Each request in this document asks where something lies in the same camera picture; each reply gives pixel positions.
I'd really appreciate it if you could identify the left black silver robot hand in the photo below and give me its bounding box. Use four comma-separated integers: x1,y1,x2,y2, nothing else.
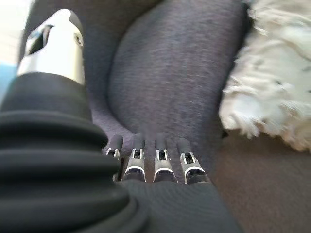
0,8,243,233

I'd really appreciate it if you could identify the white fringed cushion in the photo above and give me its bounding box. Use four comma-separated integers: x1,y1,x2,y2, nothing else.
220,0,311,153

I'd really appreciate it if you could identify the grey fabric armchair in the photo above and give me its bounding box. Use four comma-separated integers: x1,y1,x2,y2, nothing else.
20,0,253,170

